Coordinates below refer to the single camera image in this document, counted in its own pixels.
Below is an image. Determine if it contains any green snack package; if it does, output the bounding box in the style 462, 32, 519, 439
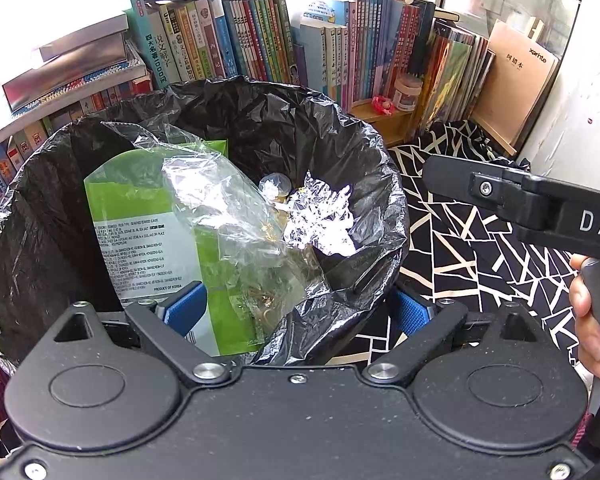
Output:
83, 139, 261, 358

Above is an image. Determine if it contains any tan kraft notebook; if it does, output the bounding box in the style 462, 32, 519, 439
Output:
470, 20, 561, 146

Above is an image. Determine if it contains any black trash bag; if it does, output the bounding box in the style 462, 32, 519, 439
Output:
0, 76, 410, 366

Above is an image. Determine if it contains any person's right hand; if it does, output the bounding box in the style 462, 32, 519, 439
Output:
569, 254, 600, 381

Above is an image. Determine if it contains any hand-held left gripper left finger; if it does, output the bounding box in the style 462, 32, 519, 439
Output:
54, 281, 231, 386

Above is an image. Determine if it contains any silver foil wrapper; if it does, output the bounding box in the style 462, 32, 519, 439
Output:
280, 171, 356, 258

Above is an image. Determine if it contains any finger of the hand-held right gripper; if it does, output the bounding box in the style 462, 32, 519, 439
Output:
423, 154, 531, 228

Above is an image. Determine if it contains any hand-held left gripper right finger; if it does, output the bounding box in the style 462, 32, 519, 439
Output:
362, 286, 561, 386

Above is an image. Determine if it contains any black geometric tablecloth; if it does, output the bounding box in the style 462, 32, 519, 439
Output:
352, 120, 596, 361

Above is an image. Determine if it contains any row of upright books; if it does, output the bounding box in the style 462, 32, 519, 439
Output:
0, 0, 436, 231

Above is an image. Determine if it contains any row of thin picture books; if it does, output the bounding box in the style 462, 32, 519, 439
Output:
415, 17, 496, 131

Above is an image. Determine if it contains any small clear plastic piece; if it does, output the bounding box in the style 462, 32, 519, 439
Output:
258, 174, 291, 201

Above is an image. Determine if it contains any white lidded toothpick jar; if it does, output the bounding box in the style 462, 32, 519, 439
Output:
392, 74, 423, 112

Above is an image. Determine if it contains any white blue cartoon book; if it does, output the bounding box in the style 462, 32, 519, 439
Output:
300, 0, 350, 25

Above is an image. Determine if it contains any clear plastic bag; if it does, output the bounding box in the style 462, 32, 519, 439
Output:
100, 121, 328, 326

